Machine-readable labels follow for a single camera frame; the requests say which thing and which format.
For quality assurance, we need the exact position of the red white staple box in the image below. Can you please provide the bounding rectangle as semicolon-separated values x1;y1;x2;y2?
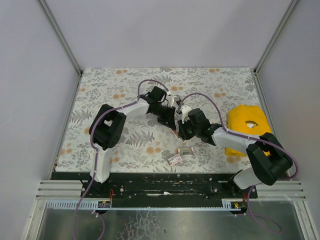
167;154;182;166

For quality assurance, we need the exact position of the small pink white stapler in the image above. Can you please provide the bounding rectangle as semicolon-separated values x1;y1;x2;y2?
172;128;179;138

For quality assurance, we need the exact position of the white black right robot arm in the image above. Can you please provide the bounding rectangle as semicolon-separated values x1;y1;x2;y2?
177;119;293;190

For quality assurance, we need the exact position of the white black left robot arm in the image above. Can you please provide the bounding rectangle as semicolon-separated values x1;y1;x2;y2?
89;92;177;184

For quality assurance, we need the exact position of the floral patterned table mat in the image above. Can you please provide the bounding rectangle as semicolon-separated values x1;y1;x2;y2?
55;67;259;173

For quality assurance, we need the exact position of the yellow Snoopy cloth pouch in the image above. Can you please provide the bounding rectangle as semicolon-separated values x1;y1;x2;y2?
224;104;273;157

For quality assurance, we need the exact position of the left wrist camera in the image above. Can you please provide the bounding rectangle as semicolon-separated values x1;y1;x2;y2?
164;95;182;108

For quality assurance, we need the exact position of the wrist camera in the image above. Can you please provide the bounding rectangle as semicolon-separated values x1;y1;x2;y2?
176;104;192;124
164;95;182;108

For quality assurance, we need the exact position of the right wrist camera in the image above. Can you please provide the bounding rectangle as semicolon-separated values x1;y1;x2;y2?
176;104;192;124

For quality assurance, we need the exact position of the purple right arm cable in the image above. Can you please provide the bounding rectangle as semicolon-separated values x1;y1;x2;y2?
176;92;300;235

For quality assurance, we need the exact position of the white slotted cable duct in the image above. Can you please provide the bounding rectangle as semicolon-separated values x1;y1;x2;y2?
46;200;242;214

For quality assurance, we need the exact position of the aluminium frame post left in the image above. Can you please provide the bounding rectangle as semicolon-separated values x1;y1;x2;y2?
36;0;83;76

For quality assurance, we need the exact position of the aluminium frame post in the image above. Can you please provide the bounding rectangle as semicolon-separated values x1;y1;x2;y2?
36;0;83;76
253;0;300;76

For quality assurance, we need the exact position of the aluminium frame post right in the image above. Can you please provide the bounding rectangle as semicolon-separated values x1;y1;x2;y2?
253;0;300;76

